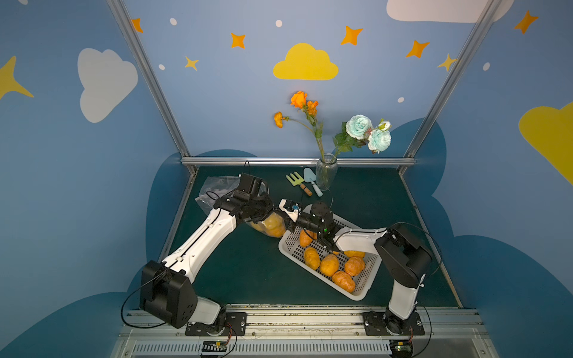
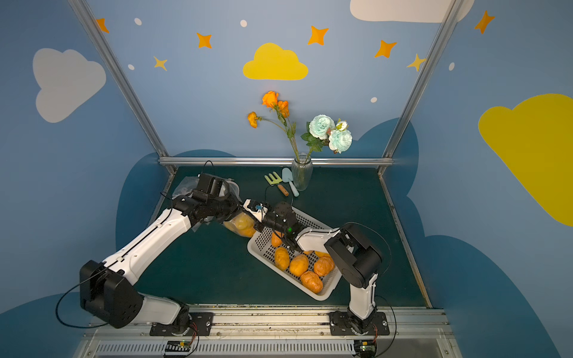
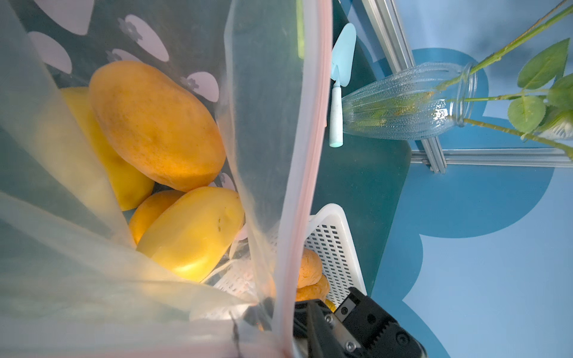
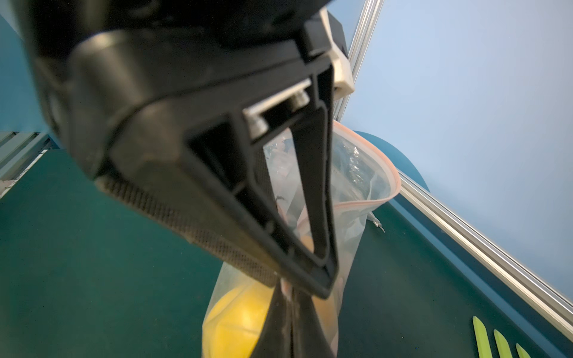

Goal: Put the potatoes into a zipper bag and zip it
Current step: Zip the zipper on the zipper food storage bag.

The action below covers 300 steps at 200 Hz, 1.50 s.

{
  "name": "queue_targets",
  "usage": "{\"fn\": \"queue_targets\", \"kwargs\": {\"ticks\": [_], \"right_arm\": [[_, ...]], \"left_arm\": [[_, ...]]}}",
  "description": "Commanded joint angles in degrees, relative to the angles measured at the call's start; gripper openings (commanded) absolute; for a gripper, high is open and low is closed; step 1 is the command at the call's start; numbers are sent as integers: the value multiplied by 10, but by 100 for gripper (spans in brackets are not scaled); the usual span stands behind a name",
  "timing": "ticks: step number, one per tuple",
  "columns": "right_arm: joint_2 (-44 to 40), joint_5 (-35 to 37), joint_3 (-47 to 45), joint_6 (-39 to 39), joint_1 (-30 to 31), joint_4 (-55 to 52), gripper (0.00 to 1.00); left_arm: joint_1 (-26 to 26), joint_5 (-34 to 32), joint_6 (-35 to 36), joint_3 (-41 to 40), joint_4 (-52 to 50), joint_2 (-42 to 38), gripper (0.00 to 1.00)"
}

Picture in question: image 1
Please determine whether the left aluminium frame post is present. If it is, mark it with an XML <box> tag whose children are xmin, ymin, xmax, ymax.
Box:
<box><xmin>107</xmin><ymin>0</ymin><xmax>190</xmax><ymax>161</ymax></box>

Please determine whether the wrinkled orange potato right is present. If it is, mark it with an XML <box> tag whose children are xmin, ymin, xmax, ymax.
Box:
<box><xmin>344</xmin><ymin>257</ymin><xmax>366</xmax><ymax>277</ymax></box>

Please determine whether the white perforated plastic basket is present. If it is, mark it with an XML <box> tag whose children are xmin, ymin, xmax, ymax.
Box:
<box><xmin>278</xmin><ymin>199</ymin><xmax>382</xmax><ymax>301</ymax></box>

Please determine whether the spare clear zipper bag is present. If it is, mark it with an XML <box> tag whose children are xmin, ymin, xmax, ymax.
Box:
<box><xmin>195</xmin><ymin>176</ymin><xmax>240</xmax><ymax>215</ymax></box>

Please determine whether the clear zipper bag pink zipper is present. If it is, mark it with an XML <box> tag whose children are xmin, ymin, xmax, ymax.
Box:
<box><xmin>246</xmin><ymin>180</ymin><xmax>286</xmax><ymax>238</ymax></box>

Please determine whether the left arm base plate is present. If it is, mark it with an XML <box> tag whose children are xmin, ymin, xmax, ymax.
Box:
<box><xmin>185</xmin><ymin>312</ymin><xmax>248</xmax><ymax>337</ymax></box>

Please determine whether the right controller board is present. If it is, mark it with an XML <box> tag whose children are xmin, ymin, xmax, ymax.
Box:
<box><xmin>389</xmin><ymin>340</ymin><xmax>413</xmax><ymax>358</ymax></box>

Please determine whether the orange potato basket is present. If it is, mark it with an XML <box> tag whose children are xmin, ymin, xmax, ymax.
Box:
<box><xmin>299</xmin><ymin>229</ymin><xmax>316</xmax><ymax>248</ymax></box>

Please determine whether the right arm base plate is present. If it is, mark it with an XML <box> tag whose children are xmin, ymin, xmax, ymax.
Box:
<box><xmin>362</xmin><ymin>310</ymin><xmax>425</xmax><ymax>337</ymax></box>

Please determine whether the ribbed glass vase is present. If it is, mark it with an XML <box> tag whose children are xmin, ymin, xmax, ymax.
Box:
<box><xmin>316</xmin><ymin>153</ymin><xmax>339</xmax><ymax>190</ymax></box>

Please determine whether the front aluminium rail bed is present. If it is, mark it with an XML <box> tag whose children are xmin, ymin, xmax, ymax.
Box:
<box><xmin>111</xmin><ymin>304</ymin><xmax>498</xmax><ymax>357</ymax></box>

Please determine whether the orange artificial flower stem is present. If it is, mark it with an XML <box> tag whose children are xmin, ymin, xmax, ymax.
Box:
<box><xmin>273</xmin><ymin>91</ymin><xmax>325</xmax><ymax>160</ymax></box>

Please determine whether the green toy garden fork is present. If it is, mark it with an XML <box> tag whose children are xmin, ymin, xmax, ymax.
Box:
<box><xmin>286</xmin><ymin>172</ymin><xmax>313</xmax><ymax>197</ymax></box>

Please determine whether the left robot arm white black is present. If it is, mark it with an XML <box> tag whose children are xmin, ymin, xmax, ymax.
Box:
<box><xmin>140</xmin><ymin>173</ymin><xmax>274</xmax><ymax>328</ymax></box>

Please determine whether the right aluminium frame post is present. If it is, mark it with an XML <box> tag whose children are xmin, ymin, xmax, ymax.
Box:
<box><xmin>398</xmin><ymin>0</ymin><xmax>513</xmax><ymax>177</ymax></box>

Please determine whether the orange potato edge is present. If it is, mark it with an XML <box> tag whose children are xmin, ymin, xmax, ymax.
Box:
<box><xmin>304</xmin><ymin>247</ymin><xmax>321</xmax><ymax>271</ymax></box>

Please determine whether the controller board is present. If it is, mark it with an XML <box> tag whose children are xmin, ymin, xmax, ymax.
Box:
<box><xmin>389</xmin><ymin>340</ymin><xmax>413</xmax><ymax>358</ymax></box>
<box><xmin>200</xmin><ymin>341</ymin><xmax>228</xmax><ymax>356</ymax></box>

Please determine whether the left controller board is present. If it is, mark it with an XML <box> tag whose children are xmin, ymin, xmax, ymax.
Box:
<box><xmin>200</xmin><ymin>341</ymin><xmax>228</xmax><ymax>356</ymax></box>

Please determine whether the mint artificial rose stem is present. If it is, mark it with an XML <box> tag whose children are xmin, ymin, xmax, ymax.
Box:
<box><xmin>333</xmin><ymin>114</ymin><xmax>392</xmax><ymax>157</ymax></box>

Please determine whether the large orange potato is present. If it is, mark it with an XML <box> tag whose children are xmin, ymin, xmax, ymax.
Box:
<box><xmin>261</xmin><ymin>213</ymin><xmax>286</xmax><ymax>238</ymax></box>

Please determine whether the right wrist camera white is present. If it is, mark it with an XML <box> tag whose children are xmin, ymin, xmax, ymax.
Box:
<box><xmin>278</xmin><ymin>199</ymin><xmax>301</xmax><ymax>223</ymax></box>

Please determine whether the wrinkled orange potato bottom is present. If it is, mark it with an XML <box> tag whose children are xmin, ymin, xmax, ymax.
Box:
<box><xmin>331</xmin><ymin>271</ymin><xmax>356</xmax><ymax>293</ymax></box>

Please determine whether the light blue toy trowel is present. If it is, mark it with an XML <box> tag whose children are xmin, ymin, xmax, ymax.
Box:
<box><xmin>303</xmin><ymin>167</ymin><xmax>323</xmax><ymax>197</ymax></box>

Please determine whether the aluminium frame post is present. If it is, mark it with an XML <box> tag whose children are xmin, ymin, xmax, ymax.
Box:
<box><xmin>107</xmin><ymin>0</ymin><xmax>190</xmax><ymax>161</ymax></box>
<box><xmin>398</xmin><ymin>0</ymin><xmax>513</xmax><ymax>177</ymax></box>

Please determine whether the aluminium back frame rail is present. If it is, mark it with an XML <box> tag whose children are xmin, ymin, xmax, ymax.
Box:
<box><xmin>180</xmin><ymin>157</ymin><xmax>416</xmax><ymax>167</ymax></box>

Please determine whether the wrinkled orange potato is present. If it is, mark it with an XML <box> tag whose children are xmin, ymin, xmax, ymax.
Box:
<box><xmin>331</xmin><ymin>271</ymin><xmax>356</xmax><ymax>293</ymax></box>
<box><xmin>344</xmin><ymin>257</ymin><xmax>366</xmax><ymax>277</ymax></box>

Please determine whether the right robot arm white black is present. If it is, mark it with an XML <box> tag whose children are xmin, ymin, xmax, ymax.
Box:
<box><xmin>281</xmin><ymin>200</ymin><xmax>433</xmax><ymax>335</ymax></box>

